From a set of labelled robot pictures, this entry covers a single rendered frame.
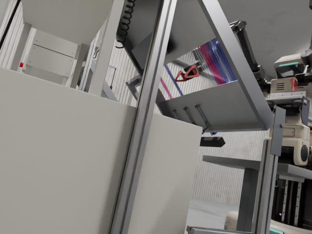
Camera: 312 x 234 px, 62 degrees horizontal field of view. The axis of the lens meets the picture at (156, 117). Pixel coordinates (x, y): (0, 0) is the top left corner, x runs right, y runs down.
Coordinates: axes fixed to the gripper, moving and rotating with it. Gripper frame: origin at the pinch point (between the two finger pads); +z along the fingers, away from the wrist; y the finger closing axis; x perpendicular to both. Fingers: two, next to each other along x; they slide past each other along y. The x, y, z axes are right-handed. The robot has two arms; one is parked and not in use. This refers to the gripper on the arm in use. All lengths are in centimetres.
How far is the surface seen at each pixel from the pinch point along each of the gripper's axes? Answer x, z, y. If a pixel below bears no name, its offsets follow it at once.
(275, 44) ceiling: 54, -355, -203
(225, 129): 27.1, 9.7, 26.8
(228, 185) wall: 265, -190, -305
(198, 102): 13.2, 5.8, 12.1
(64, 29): -47, 39, -9
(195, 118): 21.7, 5.5, 2.7
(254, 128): 27, 10, 43
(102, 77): -15, 54, 47
